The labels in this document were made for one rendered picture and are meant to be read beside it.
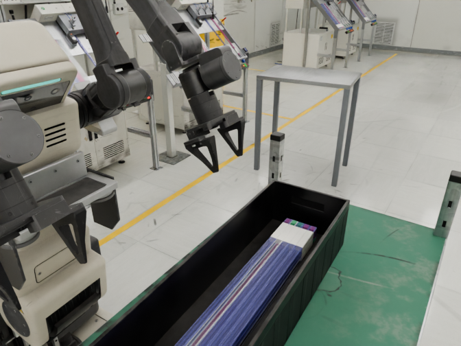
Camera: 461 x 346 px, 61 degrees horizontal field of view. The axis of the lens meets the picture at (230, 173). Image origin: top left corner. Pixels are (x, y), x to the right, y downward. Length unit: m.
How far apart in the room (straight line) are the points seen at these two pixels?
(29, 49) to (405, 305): 0.83
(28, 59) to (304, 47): 6.38
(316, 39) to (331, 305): 6.40
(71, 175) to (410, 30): 9.13
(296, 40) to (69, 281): 6.42
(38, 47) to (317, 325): 0.72
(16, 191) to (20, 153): 0.08
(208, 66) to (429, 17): 8.99
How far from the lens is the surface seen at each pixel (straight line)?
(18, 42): 0.86
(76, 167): 0.97
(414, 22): 9.70
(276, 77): 3.00
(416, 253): 0.91
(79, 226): 0.55
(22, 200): 0.52
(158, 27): 0.81
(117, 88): 0.90
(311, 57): 7.04
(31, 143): 0.46
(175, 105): 4.03
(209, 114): 0.78
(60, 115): 0.93
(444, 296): 2.37
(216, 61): 0.74
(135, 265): 2.34
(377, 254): 0.88
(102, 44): 0.94
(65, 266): 1.09
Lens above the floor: 1.46
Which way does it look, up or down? 27 degrees down
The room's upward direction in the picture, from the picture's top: straight up
